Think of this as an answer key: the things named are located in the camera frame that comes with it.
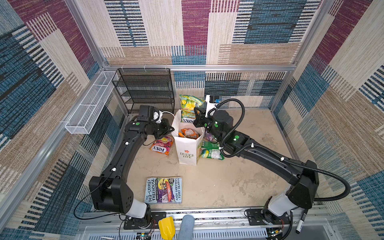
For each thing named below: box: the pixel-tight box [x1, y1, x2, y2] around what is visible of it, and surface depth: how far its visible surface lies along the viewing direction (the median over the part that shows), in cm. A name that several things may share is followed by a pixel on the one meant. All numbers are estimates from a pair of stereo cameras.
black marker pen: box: [296, 209, 309, 234], surface depth 73 cm
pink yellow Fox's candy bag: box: [149, 136, 175, 156], surface depth 98 cm
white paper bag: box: [172, 109, 206, 166], surface depth 81 cm
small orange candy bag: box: [178, 128, 200, 140], surface depth 95 cm
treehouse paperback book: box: [144, 176, 183, 204], surface depth 82 cm
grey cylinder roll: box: [177, 214, 195, 240], surface depth 71 cm
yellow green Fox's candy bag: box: [179, 94, 206, 123], surface depth 72 cm
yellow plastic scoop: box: [158, 216, 176, 240], surface depth 72 cm
